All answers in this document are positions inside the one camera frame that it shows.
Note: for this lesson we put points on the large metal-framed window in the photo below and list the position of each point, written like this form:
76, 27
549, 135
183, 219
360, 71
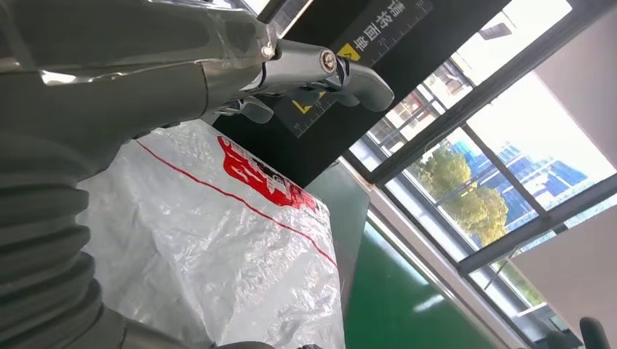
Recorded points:
530, 144

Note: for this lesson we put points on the black office chair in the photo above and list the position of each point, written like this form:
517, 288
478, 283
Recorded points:
595, 335

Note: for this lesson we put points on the grey plastic courier package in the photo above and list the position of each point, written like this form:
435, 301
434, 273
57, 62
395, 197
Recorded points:
217, 265

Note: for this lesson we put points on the grey weighing platform with ruler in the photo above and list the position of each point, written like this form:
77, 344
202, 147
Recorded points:
337, 217

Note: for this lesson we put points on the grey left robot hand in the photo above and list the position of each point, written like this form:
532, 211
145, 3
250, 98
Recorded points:
120, 58

